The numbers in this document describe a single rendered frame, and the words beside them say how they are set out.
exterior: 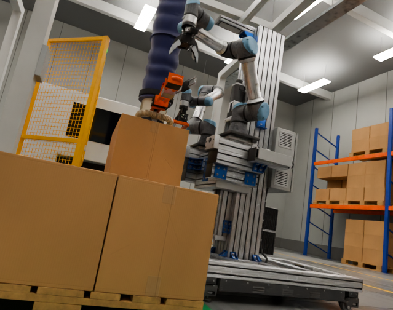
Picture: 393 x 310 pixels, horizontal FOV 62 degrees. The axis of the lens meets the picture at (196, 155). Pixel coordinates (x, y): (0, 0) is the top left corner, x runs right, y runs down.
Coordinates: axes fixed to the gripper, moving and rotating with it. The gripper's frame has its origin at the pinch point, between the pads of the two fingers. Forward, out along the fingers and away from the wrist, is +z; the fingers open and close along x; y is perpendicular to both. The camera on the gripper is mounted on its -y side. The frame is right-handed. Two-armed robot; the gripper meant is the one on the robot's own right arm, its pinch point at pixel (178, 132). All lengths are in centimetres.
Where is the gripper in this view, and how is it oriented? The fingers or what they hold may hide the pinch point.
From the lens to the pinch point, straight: 253.2
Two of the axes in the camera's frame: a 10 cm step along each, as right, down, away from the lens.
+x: 9.3, 2.3, 2.8
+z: -1.7, 9.6, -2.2
